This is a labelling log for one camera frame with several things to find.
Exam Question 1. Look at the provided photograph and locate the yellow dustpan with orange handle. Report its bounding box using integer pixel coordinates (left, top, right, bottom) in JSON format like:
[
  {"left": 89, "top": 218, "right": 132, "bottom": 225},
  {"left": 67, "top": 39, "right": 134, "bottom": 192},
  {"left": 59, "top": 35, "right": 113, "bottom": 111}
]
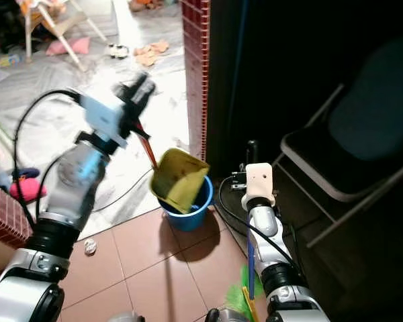
[{"left": 137, "top": 131, "right": 211, "bottom": 215}]

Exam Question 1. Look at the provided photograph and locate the blue-handled broom with green bristles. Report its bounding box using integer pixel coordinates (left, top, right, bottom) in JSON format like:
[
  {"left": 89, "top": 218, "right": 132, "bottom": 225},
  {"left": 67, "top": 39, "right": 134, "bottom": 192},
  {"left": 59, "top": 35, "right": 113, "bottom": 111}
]
[{"left": 224, "top": 139, "right": 264, "bottom": 322}]

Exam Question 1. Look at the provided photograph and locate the orange crumpled cloth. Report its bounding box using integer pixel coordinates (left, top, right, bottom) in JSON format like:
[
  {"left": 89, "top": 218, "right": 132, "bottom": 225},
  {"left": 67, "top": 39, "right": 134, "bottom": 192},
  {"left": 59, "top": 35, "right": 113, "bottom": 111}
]
[{"left": 134, "top": 40, "right": 171, "bottom": 67}]

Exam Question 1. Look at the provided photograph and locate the small white toy car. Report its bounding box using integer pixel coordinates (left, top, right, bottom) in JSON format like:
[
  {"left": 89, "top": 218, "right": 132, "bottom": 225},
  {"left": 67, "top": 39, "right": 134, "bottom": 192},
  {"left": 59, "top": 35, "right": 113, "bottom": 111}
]
[{"left": 107, "top": 43, "right": 130, "bottom": 60}]

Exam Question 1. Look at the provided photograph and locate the blue plastic bucket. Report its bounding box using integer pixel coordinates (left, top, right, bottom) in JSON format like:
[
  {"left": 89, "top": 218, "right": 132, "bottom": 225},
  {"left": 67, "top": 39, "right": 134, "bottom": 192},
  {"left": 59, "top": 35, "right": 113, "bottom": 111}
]
[{"left": 159, "top": 175, "right": 215, "bottom": 233}]

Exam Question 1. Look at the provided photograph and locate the pale pink pillow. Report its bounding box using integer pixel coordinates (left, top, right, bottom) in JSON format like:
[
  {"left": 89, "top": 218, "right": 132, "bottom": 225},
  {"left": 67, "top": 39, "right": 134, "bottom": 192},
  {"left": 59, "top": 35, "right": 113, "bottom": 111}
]
[{"left": 45, "top": 36, "right": 92, "bottom": 56}]

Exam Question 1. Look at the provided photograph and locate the dark folding chair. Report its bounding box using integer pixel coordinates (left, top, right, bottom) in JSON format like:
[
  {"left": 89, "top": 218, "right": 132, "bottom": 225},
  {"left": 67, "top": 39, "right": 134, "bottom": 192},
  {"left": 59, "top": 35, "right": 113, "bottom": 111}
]
[{"left": 271, "top": 34, "right": 403, "bottom": 250}]

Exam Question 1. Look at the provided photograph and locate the wooden chair with orange seat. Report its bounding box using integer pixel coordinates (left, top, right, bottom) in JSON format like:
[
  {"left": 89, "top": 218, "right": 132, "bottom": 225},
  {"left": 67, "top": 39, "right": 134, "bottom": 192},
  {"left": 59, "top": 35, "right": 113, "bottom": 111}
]
[{"left": 16, "top": 0, "right": 103, "bottom": 72}]

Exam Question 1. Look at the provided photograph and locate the dark blue soft item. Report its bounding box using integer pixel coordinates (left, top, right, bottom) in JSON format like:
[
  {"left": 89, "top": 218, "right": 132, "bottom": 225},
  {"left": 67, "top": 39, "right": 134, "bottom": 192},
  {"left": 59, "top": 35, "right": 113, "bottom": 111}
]
[{"left": 13, "top": 167, "right": 41, "bottom": 180}]

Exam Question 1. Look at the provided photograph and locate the bright pink cushion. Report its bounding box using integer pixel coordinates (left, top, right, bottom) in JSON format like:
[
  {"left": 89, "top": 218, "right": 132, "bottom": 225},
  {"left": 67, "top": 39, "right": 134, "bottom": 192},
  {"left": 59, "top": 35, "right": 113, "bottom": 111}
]
[{"left": 9, "top": 177, "right": 47, "bottom": 201}]

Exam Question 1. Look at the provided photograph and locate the crumpled white paper ball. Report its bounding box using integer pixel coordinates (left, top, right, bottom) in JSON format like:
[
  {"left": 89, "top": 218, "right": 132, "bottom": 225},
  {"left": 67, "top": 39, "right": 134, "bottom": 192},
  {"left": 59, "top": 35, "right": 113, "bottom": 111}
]
[{"left": 83, "top": 239, "right": 99, "bottom": 256}]

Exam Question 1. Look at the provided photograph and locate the beige right wrist camera mount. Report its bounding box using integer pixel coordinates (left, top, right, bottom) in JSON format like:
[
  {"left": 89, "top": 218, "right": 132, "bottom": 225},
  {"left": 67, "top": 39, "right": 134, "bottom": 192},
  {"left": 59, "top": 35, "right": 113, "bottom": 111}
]
[{"left": 244, "top": 162, "right": 275, "bottom": 209}]

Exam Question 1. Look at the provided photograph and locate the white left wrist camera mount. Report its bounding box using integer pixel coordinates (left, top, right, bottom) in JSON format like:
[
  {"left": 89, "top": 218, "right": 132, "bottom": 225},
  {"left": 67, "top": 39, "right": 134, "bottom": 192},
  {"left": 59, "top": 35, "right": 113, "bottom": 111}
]
[{"left": 83, "top": 91, "right": 130, "bottom": 146}]

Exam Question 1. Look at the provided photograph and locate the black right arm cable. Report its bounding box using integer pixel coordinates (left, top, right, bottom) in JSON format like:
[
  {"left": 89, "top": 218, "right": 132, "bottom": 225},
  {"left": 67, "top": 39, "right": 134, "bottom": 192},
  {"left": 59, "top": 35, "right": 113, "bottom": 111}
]
[{"left": 218, "top": 174, "right": 302, "bottom": 272}]

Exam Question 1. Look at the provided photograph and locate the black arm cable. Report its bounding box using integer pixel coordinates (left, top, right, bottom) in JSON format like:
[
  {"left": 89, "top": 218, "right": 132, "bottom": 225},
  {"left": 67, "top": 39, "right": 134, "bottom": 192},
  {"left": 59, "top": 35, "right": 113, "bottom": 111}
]
[
  {"left": 218, "top": 174, "right": 302, "bottom": 272},
  {"left": 11, "top": 89, "right": 89, "bottom": 230}
]

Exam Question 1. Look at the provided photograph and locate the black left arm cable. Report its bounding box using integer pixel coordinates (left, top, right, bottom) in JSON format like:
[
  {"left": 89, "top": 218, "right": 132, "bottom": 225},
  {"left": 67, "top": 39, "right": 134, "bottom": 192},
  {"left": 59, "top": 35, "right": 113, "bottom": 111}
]
[{"left": 11, "top": 89, "right": 89, "bottom": 230}]

